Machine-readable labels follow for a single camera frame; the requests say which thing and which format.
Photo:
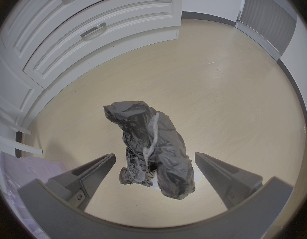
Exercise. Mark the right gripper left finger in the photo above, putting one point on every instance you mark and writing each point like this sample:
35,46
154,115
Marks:
89,180

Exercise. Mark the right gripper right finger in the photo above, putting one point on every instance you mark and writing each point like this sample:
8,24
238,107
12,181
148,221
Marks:
225,180

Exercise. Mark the black plastic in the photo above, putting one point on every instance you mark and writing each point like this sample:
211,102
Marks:
168,153

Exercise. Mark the purple plastic bag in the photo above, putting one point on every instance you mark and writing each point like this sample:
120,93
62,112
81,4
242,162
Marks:
23,168

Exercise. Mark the grey and white chair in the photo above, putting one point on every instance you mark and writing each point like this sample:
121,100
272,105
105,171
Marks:
18,143

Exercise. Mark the white wardrobe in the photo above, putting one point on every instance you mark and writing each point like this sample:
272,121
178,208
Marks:
93,16

